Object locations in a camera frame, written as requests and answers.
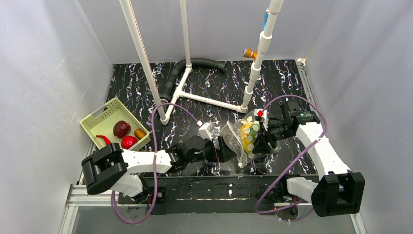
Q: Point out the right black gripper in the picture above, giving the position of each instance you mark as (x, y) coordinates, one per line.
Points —
(262, 135)

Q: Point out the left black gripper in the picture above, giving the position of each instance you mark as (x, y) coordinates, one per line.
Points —
(220, 150)

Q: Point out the clear polka dot zip bag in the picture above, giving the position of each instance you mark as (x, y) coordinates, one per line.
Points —
(231, 133)

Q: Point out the yellow fake banana bunch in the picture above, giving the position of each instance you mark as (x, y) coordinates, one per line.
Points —
(248, 136)

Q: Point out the orange fake fruit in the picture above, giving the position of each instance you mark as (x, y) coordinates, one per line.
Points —
(139, 133)

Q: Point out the red fake apple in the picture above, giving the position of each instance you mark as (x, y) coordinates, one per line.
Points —
(128, 141)

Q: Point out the dark red fake fruit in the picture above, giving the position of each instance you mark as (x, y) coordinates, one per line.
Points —
(121, 129)

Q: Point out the red fake chili pepper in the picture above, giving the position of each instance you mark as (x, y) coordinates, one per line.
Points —
(106, 140)

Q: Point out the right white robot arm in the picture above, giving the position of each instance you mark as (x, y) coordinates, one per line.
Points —
(339, 191)

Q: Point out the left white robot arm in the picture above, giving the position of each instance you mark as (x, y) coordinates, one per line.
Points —
(114, 168)

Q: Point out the orange clamp knob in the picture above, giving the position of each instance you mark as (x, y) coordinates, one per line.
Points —
(249, 53)

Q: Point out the blue clamp knob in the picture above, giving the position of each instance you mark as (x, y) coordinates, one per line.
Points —
(266, 15)

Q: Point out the light green plastic basket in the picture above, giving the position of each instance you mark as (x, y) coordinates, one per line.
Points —
(103, 120)

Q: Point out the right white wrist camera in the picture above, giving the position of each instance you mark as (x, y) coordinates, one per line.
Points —
(262, 117)

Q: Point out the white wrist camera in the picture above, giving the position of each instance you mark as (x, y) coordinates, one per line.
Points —
(205, 130)
(262, 117)

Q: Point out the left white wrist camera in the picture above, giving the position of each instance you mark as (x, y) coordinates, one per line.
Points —
(205, 130)

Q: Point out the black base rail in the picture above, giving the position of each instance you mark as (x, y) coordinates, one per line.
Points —
(210, 194)

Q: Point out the white PVC pipe frame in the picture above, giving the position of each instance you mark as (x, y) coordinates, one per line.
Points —
(168, 94)

